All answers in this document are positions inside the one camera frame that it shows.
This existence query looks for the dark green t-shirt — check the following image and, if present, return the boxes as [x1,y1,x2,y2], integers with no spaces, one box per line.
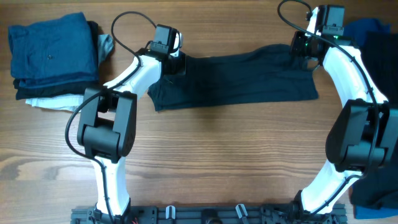
[147,44,318,111]

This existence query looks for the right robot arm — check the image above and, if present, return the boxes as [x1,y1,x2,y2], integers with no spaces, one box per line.
[291,5,397,220]

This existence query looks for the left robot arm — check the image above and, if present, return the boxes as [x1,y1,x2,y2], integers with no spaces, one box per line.
[77,30,183,223]

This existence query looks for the bright blue t-shirt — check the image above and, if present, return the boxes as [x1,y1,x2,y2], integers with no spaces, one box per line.
[344,19,397,219]

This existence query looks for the folded light grey garment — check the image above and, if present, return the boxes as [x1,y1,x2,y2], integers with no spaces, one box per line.
[97,34,114,65]

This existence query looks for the folded white garment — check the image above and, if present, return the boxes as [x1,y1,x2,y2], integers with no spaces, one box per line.
[25,94,84,111]

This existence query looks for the folded blue shorts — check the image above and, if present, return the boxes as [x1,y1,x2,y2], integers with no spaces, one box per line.
[7,11,100,90]

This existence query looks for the folded black garment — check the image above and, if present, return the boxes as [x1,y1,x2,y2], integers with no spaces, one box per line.
[12,20,100,101]

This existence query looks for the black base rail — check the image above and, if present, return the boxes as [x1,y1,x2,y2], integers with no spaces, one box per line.
[70,202,348,224]

